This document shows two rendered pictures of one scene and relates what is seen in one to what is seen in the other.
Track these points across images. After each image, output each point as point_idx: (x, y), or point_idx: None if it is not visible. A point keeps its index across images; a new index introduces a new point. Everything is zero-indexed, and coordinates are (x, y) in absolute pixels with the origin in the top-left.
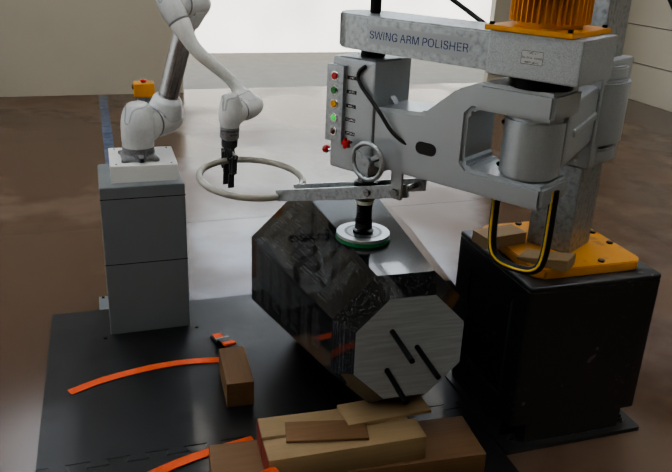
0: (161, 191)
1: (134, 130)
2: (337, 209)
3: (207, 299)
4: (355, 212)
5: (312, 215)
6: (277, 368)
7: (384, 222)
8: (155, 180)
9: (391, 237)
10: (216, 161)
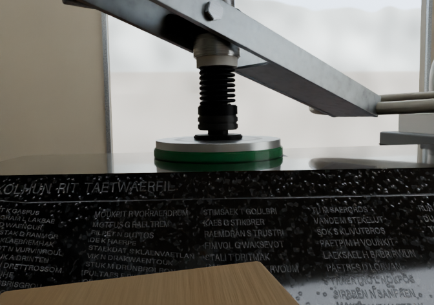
0: (419, 143)
1: (431, 75)
2: (394, 149)
3: None
4: (389, 154)
5: None
6: None
7: (328, 163)
8: (429, 132)
9: (209, 163)
10: (425, 92)
